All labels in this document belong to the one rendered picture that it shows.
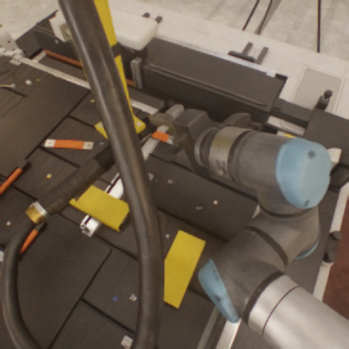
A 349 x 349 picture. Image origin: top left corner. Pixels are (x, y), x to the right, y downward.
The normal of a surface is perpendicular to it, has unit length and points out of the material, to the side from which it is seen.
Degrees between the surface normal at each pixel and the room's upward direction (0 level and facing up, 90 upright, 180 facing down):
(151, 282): 46
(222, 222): 0
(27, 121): 0
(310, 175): 55
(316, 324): 27
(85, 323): 0
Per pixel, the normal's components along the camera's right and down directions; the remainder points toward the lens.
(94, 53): 0.17, 0.24
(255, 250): -0.11, -0.60
